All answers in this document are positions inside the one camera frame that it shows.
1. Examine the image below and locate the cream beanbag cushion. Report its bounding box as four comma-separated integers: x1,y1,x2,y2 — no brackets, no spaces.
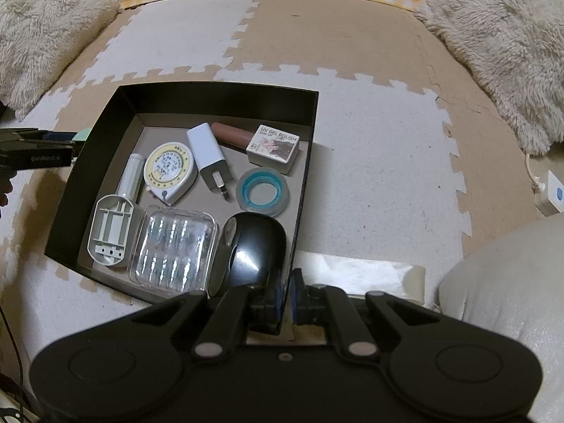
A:
439,214,563,422

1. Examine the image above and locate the uv gel polish box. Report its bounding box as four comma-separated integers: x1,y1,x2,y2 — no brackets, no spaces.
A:
246,124,300,175

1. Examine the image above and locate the clear teal tape roll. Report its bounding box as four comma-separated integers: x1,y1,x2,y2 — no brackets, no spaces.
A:
236,167,290,217

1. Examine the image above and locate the fluffy cream cushion right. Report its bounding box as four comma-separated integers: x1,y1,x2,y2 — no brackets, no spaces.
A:
415,0,563,156

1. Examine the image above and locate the clear plastic case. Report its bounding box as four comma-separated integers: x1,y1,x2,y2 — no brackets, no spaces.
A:
128,205,219,295

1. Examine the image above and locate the grey white handle tool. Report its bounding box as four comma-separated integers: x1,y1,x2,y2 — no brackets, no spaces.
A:
87,153,145,268

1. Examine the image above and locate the black computer mouse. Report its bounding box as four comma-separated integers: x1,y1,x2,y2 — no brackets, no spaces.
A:
207,212,287,299

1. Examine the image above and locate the round white yellow tape measure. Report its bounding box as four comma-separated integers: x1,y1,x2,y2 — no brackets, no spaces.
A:
143,141,198,206

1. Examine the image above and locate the white power cable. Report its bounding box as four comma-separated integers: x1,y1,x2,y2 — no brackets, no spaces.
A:
524,153,545,197

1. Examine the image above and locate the fluffy cream cushion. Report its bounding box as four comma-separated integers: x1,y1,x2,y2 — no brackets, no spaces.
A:
415,0,563,156
1,0,121,121

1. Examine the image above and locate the mint green round tin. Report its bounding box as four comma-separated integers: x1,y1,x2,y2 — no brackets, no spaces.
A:
73,128,92,142

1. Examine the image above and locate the fluffy cream cushion left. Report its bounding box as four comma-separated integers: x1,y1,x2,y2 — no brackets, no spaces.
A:
1,0,121,121

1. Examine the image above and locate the black cardboard box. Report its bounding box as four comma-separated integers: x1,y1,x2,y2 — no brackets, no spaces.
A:
45,81,319,334

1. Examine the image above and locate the white power strip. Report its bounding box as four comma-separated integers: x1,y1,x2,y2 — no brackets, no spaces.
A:
534,170,564,217

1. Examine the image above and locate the brown cylindrical tube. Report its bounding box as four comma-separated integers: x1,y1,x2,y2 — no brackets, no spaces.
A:
210,122,254,151

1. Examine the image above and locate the white usb charger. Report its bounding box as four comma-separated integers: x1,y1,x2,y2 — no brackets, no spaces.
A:
186,122,232,200

